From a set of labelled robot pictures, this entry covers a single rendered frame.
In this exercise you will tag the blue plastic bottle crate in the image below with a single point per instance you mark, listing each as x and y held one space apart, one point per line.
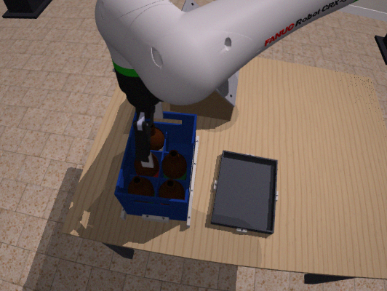
179 137

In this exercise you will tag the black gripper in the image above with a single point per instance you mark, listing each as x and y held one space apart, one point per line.
142 130

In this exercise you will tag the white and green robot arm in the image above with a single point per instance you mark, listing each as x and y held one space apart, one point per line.
183 57

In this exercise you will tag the brown glass bottle with red label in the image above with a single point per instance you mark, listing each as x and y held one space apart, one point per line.
146 171

